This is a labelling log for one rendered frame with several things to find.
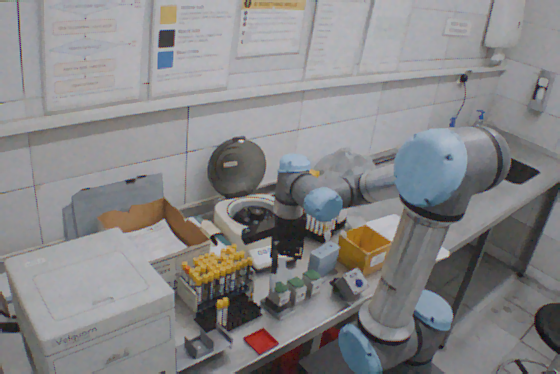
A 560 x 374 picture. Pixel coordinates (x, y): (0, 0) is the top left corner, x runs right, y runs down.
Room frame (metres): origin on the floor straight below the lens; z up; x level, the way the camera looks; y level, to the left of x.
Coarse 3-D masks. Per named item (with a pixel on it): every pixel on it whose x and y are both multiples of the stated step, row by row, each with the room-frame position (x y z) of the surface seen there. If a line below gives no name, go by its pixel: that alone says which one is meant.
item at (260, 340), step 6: (258, 330) 0.94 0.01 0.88; (264, 330) 0.94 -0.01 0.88; (246, 336) 0.91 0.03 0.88; (252, 336) 0.92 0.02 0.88; (258, 336) 0.92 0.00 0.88; (264, 336) 0.92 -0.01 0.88; (270, 336) 0.92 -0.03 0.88; (246, 342) 0.89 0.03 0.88; (252, 342) 0.90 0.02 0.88; (258, 342) 0.90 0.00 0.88; (264, 342) 0.90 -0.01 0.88; (270, 342) 0.91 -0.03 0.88; (276, 342) 0.90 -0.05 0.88; (252, 348) 0.88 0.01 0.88; (258, 348) 0.88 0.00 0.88; (264, 348) 0.88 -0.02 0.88; (270, 348) 0.88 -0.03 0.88; (258, 354) 0.86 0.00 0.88
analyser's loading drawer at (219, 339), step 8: (216, 328) 0.89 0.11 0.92; (184, 336) 0.82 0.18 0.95; (200, 336) 0.85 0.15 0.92; (208, 336) 0.83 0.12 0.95; (216, 336) 0.86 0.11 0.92; (224, 336) 0.86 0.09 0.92; (184, 344) 0.82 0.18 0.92; (192, 344) 0.79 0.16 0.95; (200, 344) 0.83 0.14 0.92; (208, 344) 0.82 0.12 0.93; (216, 344) 0.84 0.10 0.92; (224, 344) 0.84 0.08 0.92; (232, 344) 0.85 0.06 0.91; (176, 352) 0.79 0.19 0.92; (184, 352) 0.79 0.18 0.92; (192, 352) 0.79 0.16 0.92; (200, 352) 0.80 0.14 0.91; (208, 352) 0.80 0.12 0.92; (216, 352) 0.81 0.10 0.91; (176, 360) 0.76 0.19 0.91; (184, 360) 0.77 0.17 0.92; (192, 360) 0.77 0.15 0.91; (200, 360) 0.78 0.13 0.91
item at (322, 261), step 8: (320, 248) 1.24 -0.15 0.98; (328, 248) 1.24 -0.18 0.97; (336, 248) 1.25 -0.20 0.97; (312, 256) 1.20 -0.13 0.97; (320, 256) 1.19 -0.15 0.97; (328, 256) 1.22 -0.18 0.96; (336, 256) 1.25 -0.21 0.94; (312, 264) 1.20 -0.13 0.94; (320, 264) 1.19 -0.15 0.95; (328, 264) 1.22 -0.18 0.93; (320, 272) 1.20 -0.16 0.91; (328, 272) 1.23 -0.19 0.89; (336, 272) 1.24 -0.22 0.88
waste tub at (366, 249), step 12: (360, 228) 1.40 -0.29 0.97; (372, 228) 1.40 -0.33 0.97; (348, 240) 1.30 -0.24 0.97; (360, 240) 1.41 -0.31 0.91; (372, 240) 1.38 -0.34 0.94; (384, 240) 1.35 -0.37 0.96; (348, 252) 1.29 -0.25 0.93; (360, 252) 1.26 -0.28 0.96; (372, 252) 1.25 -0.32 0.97; (384, 252) 1.30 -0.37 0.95; (348, 264) 1.29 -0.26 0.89; (360, 264) 1.25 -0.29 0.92; (372, 264) 1.27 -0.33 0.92
